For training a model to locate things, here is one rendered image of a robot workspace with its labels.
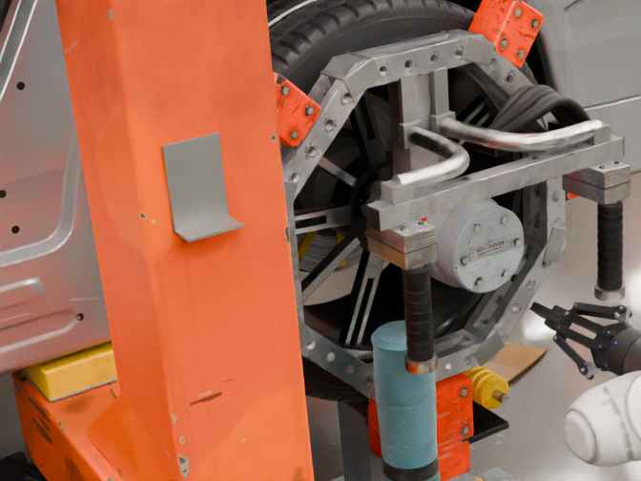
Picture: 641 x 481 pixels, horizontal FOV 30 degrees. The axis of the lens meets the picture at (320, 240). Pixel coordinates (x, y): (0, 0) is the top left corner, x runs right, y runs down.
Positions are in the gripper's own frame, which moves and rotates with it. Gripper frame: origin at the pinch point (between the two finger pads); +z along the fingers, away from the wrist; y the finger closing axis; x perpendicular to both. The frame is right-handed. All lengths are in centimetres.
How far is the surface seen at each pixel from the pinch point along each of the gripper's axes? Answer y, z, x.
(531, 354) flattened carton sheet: 2, 84, -91
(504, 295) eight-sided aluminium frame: -1.1, 6.6, 4.9
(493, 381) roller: -14.1, 3.2, -0.3
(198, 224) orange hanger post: -20, -35, 85
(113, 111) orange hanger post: -16, -31, 98
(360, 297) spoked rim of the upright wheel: -14.7, 12.9, 25.5
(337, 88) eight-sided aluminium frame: 7, 3, 57
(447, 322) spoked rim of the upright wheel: -9.8, 11.0, 8.3
